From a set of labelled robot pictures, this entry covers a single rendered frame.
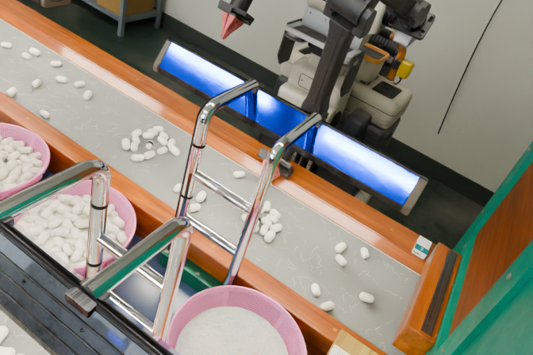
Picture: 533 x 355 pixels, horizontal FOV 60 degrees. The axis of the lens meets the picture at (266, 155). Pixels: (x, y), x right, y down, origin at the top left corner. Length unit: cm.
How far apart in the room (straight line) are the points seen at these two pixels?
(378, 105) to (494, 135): 129
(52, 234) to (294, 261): 54
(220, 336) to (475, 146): 240
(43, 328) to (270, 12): 301
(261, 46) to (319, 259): 249
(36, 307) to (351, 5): 81
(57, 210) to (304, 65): 99
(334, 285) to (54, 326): 72
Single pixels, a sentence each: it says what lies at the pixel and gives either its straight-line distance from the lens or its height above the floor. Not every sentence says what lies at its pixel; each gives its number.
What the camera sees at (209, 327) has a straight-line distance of 98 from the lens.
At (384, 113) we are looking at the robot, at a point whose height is 76.
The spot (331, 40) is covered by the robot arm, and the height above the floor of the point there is 118.
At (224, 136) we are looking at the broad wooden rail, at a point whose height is 76.
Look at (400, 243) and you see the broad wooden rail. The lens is 129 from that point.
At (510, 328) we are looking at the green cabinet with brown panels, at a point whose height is 112.
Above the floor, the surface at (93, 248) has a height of 94.
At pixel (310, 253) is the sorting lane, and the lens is 116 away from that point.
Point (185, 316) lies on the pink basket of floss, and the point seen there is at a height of 74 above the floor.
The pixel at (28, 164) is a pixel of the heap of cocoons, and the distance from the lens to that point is 125.
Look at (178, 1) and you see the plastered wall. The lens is 389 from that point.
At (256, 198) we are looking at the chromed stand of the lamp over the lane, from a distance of 84.
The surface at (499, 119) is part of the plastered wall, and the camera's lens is 303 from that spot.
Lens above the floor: 154
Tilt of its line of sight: 34 degrees down
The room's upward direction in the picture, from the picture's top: 19 degrees clockwise
